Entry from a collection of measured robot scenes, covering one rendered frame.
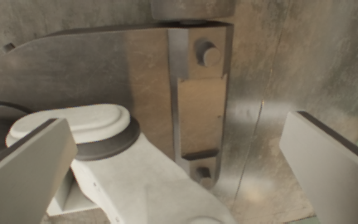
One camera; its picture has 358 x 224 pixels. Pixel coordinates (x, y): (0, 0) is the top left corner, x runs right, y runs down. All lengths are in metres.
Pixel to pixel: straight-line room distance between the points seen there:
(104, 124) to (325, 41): 0.81
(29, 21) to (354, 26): 1.06
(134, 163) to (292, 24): 0.67
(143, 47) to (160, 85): 0.10
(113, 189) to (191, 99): 0.28
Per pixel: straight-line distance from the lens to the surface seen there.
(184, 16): 0.43
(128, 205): 0.28
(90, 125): 0.36
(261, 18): 0.73
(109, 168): 0.33
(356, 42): 1.03
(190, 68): 0.43
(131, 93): 0.48
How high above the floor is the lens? 0.61
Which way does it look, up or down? 59 degrees down
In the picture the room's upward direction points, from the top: 158 degrees clockwise
